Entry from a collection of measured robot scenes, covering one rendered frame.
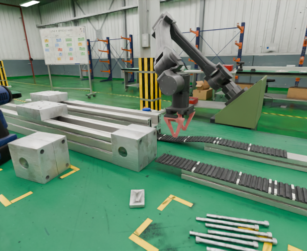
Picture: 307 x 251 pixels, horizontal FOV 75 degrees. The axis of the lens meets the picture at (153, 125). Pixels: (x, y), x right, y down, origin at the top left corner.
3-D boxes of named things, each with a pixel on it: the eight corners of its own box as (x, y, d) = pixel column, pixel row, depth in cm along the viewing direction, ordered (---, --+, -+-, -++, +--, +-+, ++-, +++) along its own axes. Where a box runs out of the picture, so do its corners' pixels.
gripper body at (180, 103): (164, 113, 65) (164, 91, 63) (177, 107, 74) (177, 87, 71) (183, 116, 62) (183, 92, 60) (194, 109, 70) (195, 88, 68)
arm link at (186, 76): (192, 70, 65) (176, 70, 67) (184, 72, 59) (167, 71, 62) (191, 92, 67) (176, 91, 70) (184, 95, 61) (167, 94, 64)
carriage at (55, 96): (69, 104, 108) (67, 92, 105) (50, 109, 99) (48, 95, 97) (51, 102, 115) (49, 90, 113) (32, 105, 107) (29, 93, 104)
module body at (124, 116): (160, 133, 81) (160, 113, 78) (148, 141, 73) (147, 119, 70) (45, 110, 120) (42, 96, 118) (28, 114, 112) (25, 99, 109)
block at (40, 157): (77, 163, 58) (72, 132, 55) (44, 184, 48) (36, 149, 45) (51, 157, 62) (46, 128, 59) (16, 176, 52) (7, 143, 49)
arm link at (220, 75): (235, 82, 102) (226, 89, 105) (221, 67, 103) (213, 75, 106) (231, 84, 94) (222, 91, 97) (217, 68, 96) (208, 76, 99)
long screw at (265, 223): (267, 224, 36) (267, 219, 36) (268, 228, 35) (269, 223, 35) (206, 215, 38) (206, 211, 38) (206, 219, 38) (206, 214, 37)
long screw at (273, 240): (274, 241, 33) (275, 236, 32) (276, 246, 32) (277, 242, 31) (207, 231, 35) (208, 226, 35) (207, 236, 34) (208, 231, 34)
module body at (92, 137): (133, 151, 66) (132, 126, 63) (113, 164, 58) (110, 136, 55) (10, 118, 105) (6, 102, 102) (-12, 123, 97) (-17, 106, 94)
